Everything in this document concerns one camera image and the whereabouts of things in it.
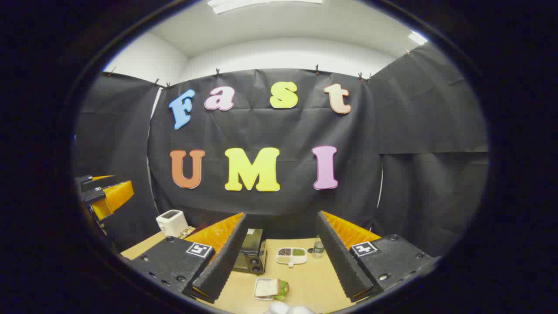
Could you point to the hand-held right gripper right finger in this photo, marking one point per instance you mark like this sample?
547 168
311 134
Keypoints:
340 261

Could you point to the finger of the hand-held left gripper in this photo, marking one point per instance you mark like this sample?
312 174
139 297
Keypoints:
115 196
98 183

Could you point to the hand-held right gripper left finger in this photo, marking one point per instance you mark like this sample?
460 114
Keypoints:
222 266

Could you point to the black electric oven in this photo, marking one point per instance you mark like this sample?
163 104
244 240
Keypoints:
252 244

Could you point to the lettuce sandwich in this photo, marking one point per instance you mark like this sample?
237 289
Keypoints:
267 288

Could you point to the clear water bottle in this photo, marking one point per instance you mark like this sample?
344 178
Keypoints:
318 248

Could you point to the white divided plate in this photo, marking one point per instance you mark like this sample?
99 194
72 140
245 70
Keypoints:
291 261

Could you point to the white toaster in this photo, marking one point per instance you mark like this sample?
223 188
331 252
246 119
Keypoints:
171 222

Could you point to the black backdrop cloth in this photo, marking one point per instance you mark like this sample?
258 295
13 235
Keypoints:
261 131

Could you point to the long ceiling light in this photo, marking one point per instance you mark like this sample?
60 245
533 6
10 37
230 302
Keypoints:
226 5

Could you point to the small ceiling light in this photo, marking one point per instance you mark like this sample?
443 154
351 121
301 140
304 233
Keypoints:
417 38

